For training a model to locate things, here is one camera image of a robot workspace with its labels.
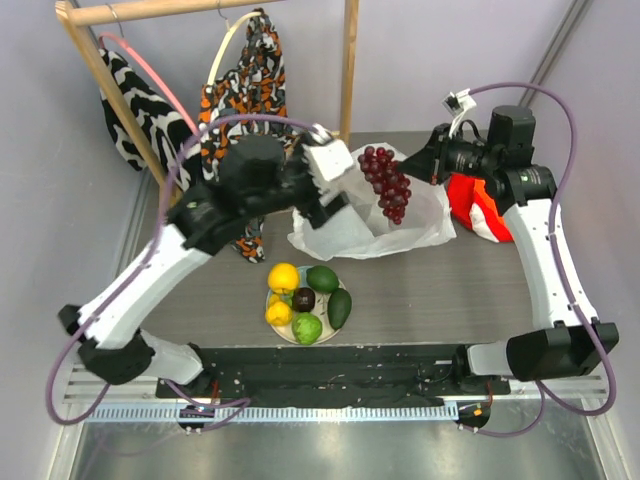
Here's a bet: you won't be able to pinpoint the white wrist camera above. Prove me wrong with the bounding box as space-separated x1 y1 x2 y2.
303 140 355 195
442 89 477 138

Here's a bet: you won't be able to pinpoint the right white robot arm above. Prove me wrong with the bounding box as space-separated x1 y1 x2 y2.
399 106 619 395

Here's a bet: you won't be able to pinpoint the blue cream ceramic plate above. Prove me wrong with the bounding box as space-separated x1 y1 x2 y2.
264 263 353 346

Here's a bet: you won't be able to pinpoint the orange grey camouflage cloth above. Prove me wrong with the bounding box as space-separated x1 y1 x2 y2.
197 8 298 265

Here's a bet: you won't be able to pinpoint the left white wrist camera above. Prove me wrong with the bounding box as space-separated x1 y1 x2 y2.
303 140 355 195

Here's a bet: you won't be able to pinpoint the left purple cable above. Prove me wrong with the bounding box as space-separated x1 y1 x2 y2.
45 113 332 434

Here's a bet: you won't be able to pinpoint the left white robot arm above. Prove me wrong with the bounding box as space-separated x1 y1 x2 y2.
59 133 354 399

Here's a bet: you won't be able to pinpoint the light green fake apple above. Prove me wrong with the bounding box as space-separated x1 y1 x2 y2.
291 312 323 345

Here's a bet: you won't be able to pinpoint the dark red fake grapes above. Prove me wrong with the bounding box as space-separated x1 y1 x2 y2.
357 145 412 226

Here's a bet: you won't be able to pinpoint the white plastic bag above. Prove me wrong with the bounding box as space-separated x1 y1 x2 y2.
287 148 456 261

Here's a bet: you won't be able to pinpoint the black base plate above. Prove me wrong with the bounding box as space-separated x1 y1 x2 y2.
181 344 511 409

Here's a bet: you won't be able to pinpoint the cream clothes hanger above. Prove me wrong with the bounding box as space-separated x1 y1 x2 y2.
206 10 261 85

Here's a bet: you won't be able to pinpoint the yellow fake lemon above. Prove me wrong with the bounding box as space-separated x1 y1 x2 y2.
267 263 300 294

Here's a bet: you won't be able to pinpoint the white slotted cable duct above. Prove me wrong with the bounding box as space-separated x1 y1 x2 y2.
87 402 459 423

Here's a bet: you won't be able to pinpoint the wooden clothes rack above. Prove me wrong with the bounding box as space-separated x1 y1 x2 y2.
54 0 361 201

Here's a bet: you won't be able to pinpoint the black white zebra cloth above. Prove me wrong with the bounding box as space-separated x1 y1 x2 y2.
99 49 192 171

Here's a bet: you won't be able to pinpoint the aluminium rail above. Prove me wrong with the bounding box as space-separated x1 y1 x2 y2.
64 360 607 408

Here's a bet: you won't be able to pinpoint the red white cloth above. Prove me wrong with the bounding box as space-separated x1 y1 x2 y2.
447 174 513 243

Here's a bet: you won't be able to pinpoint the green fake fruit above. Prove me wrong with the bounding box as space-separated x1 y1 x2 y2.
306 265 340 294

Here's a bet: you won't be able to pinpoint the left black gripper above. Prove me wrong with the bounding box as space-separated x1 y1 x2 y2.
244 131 349 228

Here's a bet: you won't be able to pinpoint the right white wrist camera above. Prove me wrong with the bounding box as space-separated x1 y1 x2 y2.
442 89 477 138

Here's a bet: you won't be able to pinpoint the green fake avocado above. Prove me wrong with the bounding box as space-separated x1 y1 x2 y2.
327 288 352 330

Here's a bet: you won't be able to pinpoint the pink clothes hanger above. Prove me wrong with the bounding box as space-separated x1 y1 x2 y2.
98 31 198 134

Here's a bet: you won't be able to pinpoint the dark brown fake fruit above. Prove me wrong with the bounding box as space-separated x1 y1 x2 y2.
292 287 316 313

